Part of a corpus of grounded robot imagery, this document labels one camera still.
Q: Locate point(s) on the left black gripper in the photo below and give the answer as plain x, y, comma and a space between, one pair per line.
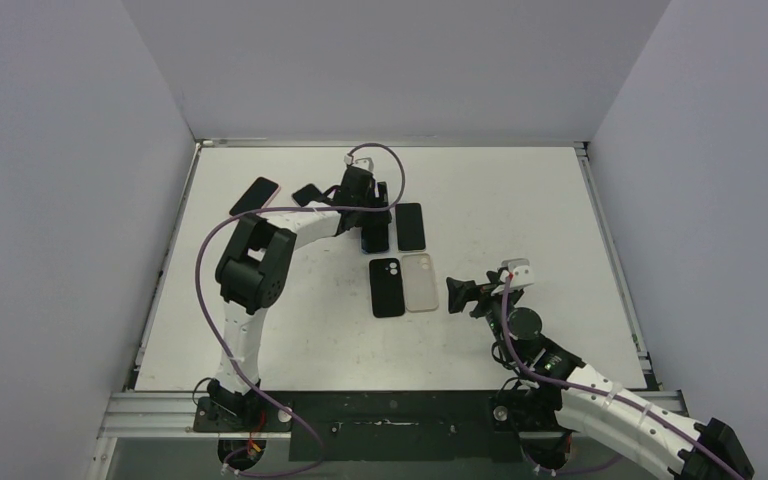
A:
376, 217

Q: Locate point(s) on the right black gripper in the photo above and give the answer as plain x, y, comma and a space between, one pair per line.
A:
481, 295

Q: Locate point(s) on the beige phone case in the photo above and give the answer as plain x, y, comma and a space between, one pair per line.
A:
419, 283

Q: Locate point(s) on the phone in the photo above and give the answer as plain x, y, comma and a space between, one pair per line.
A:
375, 239
258, 195
309, 196

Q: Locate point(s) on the black smartphone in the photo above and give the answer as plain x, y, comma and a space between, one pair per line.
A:
410, 227

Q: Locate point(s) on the black phone case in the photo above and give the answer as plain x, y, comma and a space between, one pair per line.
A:
386, 288

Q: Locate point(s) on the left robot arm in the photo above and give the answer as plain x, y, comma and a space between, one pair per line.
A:
252, 274

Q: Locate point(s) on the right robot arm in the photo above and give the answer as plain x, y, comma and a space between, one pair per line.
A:
558, 387

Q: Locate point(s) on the phone in pink case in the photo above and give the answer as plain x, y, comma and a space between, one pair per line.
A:
258, 195

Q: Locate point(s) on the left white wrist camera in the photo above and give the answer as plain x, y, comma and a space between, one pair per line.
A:
364, 163

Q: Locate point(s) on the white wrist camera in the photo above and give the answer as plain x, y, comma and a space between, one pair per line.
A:
364, 163
517, 273

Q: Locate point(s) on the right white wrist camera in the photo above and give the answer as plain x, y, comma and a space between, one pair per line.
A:
517, 273

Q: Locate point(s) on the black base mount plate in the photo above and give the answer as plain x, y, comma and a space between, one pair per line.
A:
403, 426

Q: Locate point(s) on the aluminium table frame rail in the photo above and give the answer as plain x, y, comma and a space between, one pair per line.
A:
324, 353

